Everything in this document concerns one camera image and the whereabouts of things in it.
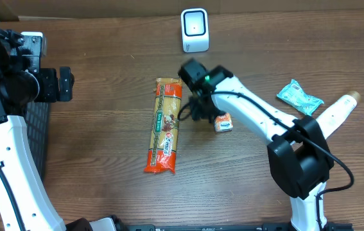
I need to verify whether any small orange snack packet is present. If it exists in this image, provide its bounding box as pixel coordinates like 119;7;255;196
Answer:
214;113;233;132

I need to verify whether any spaghetti pasta packet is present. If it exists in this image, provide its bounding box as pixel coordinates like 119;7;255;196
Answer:
144;78;182;173

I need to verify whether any teal snack packet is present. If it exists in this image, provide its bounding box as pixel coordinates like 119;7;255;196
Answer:
277;79;324;116

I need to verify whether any white tube gold cap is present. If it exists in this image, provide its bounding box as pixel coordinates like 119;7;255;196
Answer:
316;91;361;139

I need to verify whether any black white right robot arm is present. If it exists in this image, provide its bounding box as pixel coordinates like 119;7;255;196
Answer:
178;59;338;230

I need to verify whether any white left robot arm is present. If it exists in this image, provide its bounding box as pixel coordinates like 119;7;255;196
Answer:
0;29;120;231

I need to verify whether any white barcode scanner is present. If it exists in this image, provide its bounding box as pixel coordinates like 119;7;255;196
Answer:
180;8;209;53

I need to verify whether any dark grey plastic basket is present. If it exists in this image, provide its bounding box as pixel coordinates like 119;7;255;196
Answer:
24;102;50;180

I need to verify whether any black mounting rail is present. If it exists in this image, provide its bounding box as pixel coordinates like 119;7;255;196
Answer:
117;223;354;231

